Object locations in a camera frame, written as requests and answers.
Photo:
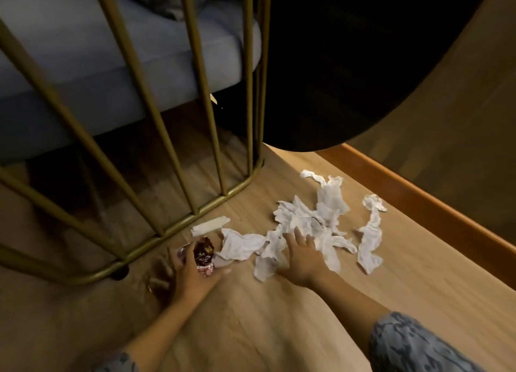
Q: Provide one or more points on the person's right hand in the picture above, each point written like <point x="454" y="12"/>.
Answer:
<point x="303" y="262"/>

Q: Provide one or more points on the person's left hand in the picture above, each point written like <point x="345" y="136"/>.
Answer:
<point x="190" y="283"/>

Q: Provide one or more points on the person's left thumb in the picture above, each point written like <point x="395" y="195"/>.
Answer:
<point x="221" y="271"/>

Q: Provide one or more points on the person's right thumb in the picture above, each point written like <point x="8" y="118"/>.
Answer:
<point x="281" y="267"/>

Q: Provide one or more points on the red snack wrapper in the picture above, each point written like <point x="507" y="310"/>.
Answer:
<point x="202" y="255"/>

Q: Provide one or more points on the large white tissue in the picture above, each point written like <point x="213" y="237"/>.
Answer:
<point x="322" y="218"/>

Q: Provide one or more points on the person's right forearm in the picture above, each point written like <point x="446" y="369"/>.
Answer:
<point x="346" y="303"/>

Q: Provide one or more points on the person's left forearm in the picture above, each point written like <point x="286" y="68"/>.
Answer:
<point x="159" y="331"/>

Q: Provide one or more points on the flat crumpled white tissue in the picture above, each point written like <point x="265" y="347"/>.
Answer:
<point x="240" y="246"/>

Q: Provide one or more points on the white paper strip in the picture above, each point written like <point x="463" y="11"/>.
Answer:
<point x="209" y="225"/>

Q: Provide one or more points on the long crumpled white tissue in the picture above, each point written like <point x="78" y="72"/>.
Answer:
<point x="371" y="238"/>

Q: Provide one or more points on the orange wooden baseboard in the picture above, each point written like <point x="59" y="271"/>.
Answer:
<point x="423" y="206"/>

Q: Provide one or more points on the grey patterned sleeve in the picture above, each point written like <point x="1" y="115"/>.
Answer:
<point x="415" y="347"/>

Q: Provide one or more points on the small white paper scrap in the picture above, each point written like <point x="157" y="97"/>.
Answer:
<point x="213" y="98"/>

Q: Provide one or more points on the dark round table top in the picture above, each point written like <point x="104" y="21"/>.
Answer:
<point x="354" y="53"/>

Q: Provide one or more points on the grey upholstered sofa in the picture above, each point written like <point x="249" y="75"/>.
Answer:
<point x="68" y="61"/>

